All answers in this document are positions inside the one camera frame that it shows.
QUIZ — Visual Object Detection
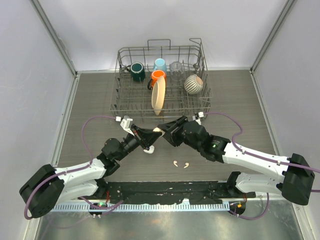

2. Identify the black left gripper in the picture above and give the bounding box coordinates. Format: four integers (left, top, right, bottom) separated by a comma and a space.
115, 124, 161, 162

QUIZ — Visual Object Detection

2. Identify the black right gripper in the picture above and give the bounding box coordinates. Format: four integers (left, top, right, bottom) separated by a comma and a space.
157, 116, 202, 153

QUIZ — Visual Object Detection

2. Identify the white earbud charging case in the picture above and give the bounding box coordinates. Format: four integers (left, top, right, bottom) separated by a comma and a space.
143, 145, 155, 154

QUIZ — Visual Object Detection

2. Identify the pink earbud charging case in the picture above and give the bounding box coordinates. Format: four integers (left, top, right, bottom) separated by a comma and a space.
152, 127, 165, 136

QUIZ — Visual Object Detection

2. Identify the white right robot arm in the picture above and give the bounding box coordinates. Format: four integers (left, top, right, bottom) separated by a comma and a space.
154, 116, 315, 206

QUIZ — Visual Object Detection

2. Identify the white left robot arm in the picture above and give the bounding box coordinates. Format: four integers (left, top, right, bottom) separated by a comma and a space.
19, 125, 164, 220

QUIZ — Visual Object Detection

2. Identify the beige plate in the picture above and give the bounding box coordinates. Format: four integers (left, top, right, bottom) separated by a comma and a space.
151, 76, 166, 116

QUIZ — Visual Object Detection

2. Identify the striped ceramic bowl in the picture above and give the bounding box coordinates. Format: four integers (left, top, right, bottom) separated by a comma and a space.
183, 74, 204, 95

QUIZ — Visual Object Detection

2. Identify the orange mug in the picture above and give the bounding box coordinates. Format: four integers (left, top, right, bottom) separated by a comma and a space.
147, 70, 167, 90

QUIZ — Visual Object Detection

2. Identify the clear glass cup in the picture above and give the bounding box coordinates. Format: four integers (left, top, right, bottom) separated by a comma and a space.
169, 61, 184, 82

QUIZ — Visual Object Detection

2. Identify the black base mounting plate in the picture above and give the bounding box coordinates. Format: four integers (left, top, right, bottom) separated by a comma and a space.
77, 180, 257, 205

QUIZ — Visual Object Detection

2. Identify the light blue mug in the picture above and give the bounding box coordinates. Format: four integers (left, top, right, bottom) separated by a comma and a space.
153, 58, 167, 74

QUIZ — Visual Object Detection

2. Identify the dark green mug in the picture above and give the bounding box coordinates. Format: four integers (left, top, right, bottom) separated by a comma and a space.
126, 62, 146, 83

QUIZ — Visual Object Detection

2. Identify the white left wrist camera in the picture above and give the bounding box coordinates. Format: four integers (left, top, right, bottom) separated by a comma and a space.
120, 115, 134, 135

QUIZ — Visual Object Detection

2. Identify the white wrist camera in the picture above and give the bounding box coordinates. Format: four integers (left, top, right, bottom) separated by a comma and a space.
192, 111, 205, 125
120, 115, 134, 135

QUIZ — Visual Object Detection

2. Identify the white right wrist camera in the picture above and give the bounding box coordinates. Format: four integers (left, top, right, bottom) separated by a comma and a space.
192, 111, 205, 125

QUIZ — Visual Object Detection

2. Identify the grey wire dish rack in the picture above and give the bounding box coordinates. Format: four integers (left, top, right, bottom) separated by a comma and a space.
110, 38, 212, 122

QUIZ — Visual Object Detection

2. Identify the white slotted cable duct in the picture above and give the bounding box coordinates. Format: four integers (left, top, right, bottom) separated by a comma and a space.
52, 201, 230, 212

